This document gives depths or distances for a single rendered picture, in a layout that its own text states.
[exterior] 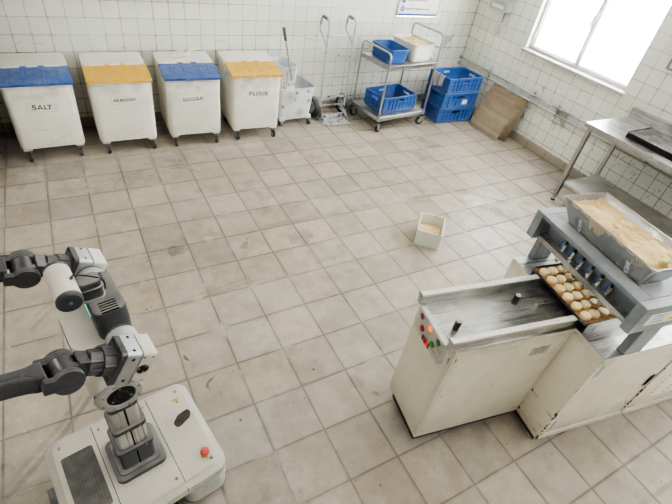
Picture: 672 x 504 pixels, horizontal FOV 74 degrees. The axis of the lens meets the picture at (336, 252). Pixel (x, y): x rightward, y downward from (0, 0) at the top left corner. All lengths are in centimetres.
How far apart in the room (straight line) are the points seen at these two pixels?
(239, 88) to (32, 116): 184
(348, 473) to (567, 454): 130
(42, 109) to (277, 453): 349
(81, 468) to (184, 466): 43
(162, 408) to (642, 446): 278
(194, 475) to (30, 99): 345
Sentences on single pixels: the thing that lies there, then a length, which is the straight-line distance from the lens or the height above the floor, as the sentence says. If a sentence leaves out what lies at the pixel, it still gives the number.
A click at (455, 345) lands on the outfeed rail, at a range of 204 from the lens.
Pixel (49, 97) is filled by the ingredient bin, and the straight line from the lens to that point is 469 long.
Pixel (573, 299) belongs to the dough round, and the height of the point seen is 90.
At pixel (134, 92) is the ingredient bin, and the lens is 471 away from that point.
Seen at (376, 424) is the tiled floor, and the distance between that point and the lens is 276.
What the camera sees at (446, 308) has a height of 84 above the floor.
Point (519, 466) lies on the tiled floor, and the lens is 295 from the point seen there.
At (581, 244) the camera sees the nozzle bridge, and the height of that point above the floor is 118.
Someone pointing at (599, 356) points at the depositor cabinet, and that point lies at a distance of 246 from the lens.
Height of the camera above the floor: 235
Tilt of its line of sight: 40 degrees down
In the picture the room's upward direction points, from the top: 10 degrees clockwise
